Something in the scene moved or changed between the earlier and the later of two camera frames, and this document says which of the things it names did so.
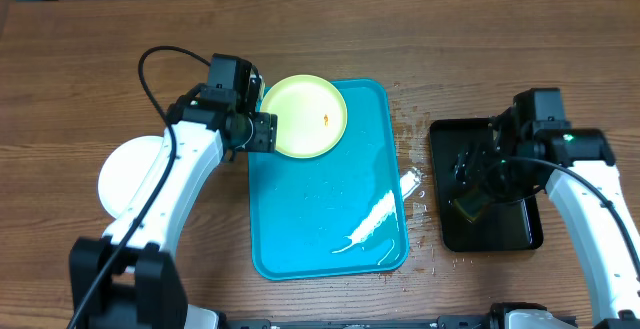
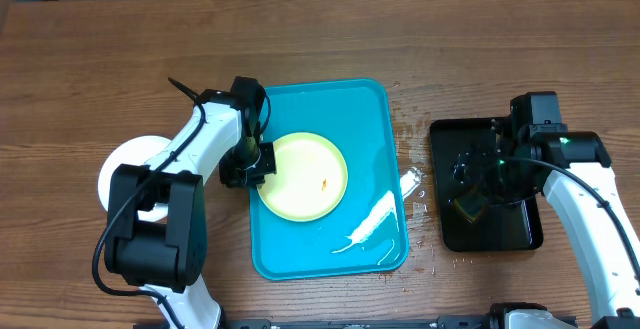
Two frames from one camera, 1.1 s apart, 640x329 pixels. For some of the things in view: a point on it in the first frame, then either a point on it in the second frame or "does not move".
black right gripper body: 495,178 does not move
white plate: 125,170 does not move
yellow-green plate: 311,115 -> 310,180
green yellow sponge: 472,203 does not move
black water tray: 515,224 does not move
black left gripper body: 261,134 -> 249,164
